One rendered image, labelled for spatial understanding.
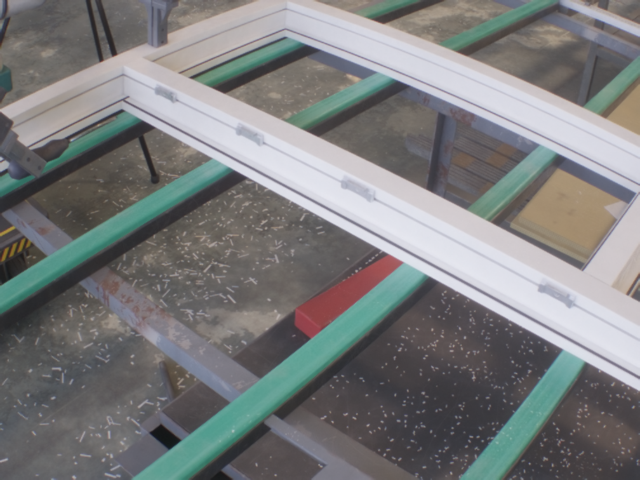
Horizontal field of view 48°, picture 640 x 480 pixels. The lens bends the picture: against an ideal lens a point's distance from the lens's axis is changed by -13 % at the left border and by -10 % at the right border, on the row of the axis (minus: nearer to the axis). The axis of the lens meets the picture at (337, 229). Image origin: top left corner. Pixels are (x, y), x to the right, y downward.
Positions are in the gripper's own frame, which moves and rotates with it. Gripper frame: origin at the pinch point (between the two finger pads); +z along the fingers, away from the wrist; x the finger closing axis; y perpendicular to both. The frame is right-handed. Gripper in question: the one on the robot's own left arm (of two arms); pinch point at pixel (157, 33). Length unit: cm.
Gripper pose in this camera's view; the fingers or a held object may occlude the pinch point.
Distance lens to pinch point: 138.0
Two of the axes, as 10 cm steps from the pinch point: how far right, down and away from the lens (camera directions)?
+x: -7.8, -4.3, 4.5
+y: 6.2, -4.4, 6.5
